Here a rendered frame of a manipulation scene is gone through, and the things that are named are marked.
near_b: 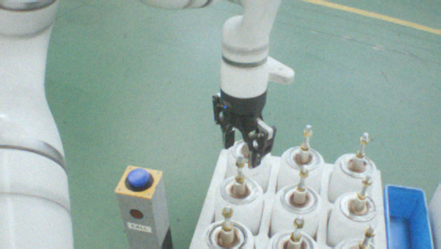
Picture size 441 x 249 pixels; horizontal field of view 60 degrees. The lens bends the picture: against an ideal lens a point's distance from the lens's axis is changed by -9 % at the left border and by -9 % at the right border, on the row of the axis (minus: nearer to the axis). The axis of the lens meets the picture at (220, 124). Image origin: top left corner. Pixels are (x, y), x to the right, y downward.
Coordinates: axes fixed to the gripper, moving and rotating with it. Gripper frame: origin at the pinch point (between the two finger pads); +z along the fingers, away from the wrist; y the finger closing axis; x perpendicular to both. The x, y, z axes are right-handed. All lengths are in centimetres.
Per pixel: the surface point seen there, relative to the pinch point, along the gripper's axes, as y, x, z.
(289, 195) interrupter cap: 7.3, 6.5, 10.2
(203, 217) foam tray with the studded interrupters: -3.6, -6.4, 17.4
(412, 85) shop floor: -16, 108, 36
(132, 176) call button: -8.7, -17.8, 2.4
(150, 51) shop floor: -103, 38, 35
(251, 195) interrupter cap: 2.5, 0.9, 10.0
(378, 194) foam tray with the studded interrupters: 16.2, 27.9, 17.5
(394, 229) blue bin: 21, 38, 35
